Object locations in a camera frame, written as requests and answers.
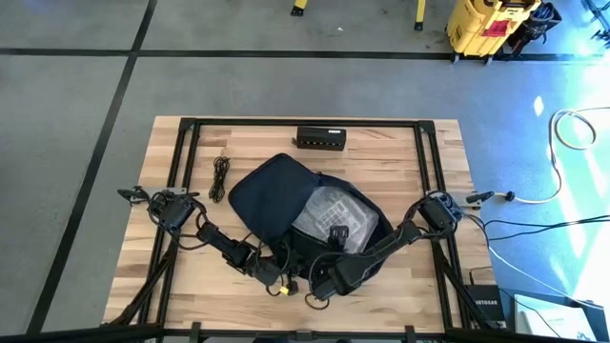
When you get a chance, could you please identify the clear plastic bag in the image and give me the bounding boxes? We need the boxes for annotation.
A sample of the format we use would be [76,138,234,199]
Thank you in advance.
[291,185,380,254]

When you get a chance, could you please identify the black aluminium table frame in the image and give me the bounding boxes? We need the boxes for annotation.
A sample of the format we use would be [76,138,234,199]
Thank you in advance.
[101,116,505,333]

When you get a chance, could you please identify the black tripod stand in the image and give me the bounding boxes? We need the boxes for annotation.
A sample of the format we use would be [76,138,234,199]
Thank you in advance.
[588,0,610,47]

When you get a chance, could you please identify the black floor cable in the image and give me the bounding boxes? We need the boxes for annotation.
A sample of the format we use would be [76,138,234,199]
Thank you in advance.
[469,213,610,242]

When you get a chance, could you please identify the black network switch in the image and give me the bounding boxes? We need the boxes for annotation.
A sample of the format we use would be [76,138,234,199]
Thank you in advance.
[292,125,348,152]

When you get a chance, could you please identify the black bag beside cart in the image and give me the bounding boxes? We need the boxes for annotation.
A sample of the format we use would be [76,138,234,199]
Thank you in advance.
[507,2,562,53]

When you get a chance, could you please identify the thin white floor cable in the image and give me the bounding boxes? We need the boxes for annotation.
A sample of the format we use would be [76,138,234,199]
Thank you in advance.
[486,245,595,309]

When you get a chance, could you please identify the black aluminium crossbeam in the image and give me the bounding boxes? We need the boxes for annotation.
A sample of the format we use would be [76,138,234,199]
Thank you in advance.
[0,325,610,343]

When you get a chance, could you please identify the black spring clamp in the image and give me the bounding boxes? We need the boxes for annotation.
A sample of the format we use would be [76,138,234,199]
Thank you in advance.
[465,190,497,205]

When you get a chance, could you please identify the black Netgear switch box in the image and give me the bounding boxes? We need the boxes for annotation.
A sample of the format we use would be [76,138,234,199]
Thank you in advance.
[464,284,506,326]

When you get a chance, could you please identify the yellow tool cart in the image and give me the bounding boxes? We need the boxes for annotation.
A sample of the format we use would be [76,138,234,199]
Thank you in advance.
[446,0,542,59]

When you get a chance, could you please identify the white cardboard box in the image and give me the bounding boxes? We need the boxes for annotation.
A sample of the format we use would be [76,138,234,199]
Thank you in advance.
[513,293,597,342]

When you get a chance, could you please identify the navy blue backpack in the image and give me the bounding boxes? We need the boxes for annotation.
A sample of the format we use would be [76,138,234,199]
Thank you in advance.
[227,151,397,283]

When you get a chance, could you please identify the thick white floor cable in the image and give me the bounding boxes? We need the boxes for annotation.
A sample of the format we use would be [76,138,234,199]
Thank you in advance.
[495,107,610,205]

